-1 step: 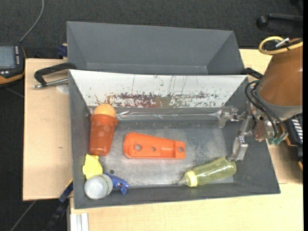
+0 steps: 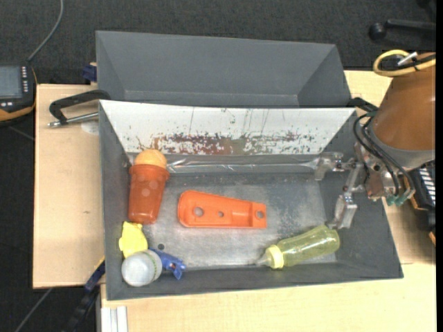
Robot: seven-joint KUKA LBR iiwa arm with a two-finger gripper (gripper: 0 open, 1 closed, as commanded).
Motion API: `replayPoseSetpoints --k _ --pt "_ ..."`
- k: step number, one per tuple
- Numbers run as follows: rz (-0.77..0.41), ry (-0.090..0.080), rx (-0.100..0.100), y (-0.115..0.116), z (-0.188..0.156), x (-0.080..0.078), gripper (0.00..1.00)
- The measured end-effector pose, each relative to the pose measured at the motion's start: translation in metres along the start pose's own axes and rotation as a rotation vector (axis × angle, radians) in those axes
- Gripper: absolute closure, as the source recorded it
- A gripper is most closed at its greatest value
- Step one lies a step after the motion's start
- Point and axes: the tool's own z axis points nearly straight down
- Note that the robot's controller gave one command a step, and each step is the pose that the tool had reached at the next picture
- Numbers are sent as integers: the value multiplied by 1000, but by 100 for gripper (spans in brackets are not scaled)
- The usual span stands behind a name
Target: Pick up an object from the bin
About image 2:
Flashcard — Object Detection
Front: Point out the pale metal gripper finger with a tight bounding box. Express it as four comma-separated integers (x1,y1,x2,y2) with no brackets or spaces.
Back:
326,191,359,230
314,151,354,182

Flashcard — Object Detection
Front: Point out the yellow clear baby bottle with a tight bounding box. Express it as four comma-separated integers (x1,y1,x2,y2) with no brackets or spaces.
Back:
255,224,341,270

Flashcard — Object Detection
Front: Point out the grey metal bin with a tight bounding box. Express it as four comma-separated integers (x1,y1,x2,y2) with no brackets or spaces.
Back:
94,30,404,301

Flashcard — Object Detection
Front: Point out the orange ball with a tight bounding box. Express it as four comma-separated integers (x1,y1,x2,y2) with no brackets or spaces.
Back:
134,149,168,169

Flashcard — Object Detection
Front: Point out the clear orange plastic cup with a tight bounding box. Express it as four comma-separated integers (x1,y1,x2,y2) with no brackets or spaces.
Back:
127,163,171,225

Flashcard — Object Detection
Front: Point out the yellow soft toy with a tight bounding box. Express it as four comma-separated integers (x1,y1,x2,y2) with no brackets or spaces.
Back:
118,221,150,259

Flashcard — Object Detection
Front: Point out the white spray bottle blue trigger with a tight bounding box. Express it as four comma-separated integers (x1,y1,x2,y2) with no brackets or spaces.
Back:
120,248,187,288

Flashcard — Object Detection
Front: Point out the pale cardboard board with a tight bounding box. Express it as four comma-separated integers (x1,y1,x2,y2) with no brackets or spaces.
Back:
32,83,106,290

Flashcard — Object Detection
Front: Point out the orange flat plastic bracket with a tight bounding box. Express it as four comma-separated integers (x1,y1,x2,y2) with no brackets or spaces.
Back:
177,190,268,230

